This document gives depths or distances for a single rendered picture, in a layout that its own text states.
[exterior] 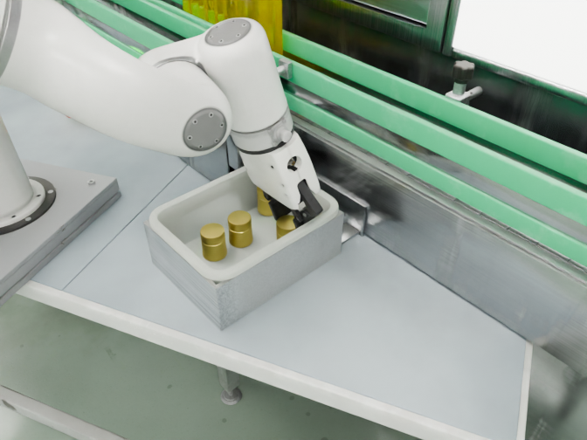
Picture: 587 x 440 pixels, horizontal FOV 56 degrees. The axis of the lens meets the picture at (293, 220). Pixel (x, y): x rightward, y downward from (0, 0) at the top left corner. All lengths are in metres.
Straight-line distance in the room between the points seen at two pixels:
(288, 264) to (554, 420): 0.63
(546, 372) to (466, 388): 0.42
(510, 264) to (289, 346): 0.29
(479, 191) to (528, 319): 0.17
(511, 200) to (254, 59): 0.34
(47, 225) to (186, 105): 0.43
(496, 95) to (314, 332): 0.45
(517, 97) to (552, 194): 0.26
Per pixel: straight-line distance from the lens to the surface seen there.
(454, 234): 0.73
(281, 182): 0.66
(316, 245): 0.76
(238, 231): 0.78
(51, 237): 0.87
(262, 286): 0.72
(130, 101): 0.49
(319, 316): 0.73
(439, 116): 0.79
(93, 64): 0.49
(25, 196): 0.93
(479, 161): 0.68
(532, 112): 0.87
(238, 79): 0.58
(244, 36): 0.58
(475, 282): 0.75
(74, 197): 0.93
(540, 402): 1.16
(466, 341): 0.74
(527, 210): 0.68
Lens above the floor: 1.31
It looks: 39 degrees down
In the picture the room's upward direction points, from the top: straight up
